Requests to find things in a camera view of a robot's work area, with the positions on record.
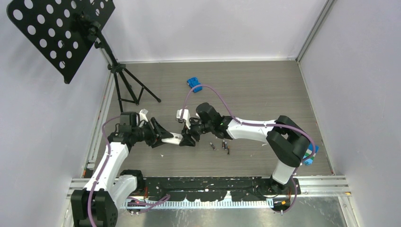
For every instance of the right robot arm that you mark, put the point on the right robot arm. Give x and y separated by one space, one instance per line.
287 140

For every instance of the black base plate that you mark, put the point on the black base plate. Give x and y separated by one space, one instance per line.
208 189

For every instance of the blue toy car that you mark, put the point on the blue toy car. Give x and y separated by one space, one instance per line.
194 84

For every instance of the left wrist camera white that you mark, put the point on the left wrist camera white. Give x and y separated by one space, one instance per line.
143 115

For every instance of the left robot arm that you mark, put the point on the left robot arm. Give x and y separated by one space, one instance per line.
109 166

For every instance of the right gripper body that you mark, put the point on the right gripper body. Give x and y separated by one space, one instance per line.
196 128

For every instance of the white remote control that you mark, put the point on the white remote control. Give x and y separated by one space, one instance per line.
176 139

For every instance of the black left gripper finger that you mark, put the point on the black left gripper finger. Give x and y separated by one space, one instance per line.
159 142
161 132

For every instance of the black music stand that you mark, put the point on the black music stand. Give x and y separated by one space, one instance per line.
64 31

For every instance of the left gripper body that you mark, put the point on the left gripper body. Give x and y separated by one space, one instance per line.
150 136

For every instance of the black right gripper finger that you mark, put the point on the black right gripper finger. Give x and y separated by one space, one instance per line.
186 136
192 143

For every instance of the aluminium rail frame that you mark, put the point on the aluminium rail frame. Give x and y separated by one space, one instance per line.
135 201

